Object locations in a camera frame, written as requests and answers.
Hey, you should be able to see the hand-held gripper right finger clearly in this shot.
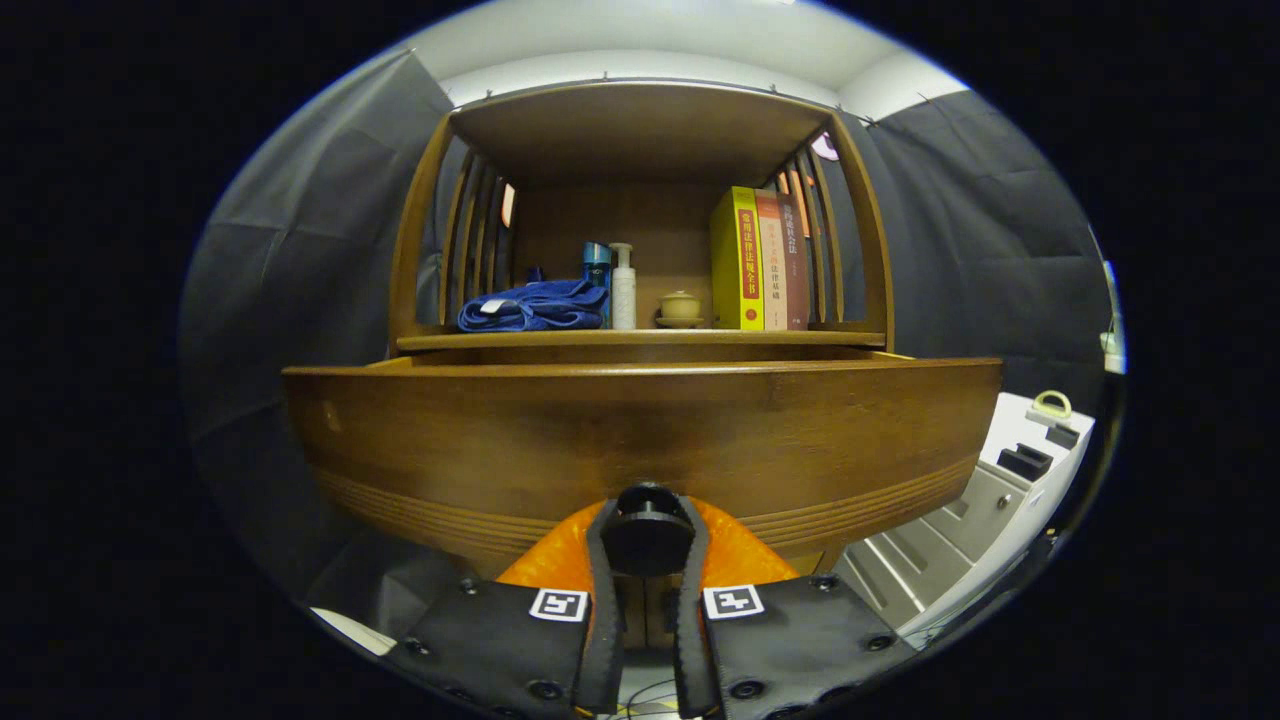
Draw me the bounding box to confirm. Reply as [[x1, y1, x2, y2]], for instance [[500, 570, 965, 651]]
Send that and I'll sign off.
[[672, 497, 916, 720]]

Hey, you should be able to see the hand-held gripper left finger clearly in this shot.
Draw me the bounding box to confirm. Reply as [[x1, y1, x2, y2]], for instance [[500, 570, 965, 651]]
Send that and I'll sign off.
[[385, 500, 626, 720]]

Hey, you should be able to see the curved wooden drawer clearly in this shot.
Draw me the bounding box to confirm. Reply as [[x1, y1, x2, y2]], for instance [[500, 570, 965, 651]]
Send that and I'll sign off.
[[282, 350, 1004, 581]]

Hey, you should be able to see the white side cabinet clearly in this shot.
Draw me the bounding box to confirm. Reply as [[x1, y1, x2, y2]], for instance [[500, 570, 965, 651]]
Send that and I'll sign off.
[[835, 392, 1096, 641]]

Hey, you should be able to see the wooden countertop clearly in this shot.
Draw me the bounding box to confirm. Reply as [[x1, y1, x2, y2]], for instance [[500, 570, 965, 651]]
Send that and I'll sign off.
[[397, 325, 888, 351]]

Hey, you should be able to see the brown wooden cabinet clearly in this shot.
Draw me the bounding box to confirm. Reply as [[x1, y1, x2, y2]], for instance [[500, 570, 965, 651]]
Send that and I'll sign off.
[[385, 80, 896, 651]]

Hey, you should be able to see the black slotted holder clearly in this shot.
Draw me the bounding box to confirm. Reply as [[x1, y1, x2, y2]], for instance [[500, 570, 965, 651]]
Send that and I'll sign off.
[[997, 443, 1054, 483]]

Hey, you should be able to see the folded blue towel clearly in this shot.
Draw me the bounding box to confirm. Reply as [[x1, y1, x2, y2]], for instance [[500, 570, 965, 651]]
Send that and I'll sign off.
[[458, 279, 609, 333]]

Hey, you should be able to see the white pump bottle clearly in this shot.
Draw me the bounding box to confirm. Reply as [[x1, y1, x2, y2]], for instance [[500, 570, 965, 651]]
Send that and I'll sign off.
[[609, 243, 638, 331]]

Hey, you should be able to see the brown book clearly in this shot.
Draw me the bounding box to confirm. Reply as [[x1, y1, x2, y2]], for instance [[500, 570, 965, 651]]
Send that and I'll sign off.
[[778, 192, 813, 331]]

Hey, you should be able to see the orange and white book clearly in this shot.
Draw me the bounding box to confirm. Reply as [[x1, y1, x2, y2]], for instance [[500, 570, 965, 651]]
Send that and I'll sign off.
[[755, 190, 791, 331]]

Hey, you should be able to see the yellow book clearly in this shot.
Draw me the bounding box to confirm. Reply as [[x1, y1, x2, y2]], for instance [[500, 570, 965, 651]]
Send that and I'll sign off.
[[710, 186, 766, 331]]

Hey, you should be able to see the teal blue bottle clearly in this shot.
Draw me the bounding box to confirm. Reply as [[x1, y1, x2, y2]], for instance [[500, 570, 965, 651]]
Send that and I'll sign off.
[[583, 241, 613, 326]]

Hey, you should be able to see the white wall device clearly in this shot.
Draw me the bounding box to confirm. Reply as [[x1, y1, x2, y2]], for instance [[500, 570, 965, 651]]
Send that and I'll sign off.
[[1098, 260, 1128, 376]]

